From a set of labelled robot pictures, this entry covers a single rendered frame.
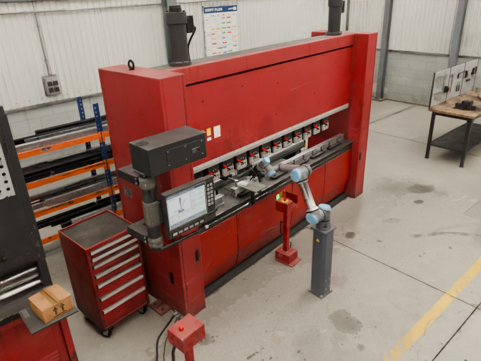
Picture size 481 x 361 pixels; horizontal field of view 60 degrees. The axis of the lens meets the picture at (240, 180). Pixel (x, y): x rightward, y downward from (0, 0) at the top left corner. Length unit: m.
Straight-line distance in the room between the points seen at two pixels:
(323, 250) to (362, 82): 2.56
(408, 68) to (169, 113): 9.03
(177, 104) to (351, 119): 3.24
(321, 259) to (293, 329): 0.70
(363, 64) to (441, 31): 5.62
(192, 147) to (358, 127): 3.41
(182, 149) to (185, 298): 1.64
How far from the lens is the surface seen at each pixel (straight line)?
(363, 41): 5.76
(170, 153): 2.89
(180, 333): 3.01
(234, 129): 4.14
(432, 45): 11.37
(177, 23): 3.64
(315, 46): 5.05
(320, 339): 4.07
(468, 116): 7.65
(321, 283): 4.37
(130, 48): 8.09
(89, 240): 3.81
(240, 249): 4.59
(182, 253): 3.80
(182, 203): 3.05
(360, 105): 5.91
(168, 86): 3.25
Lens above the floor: 2.89
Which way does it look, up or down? 25 degrees down
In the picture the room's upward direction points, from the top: 2 degrees counter-clockwise
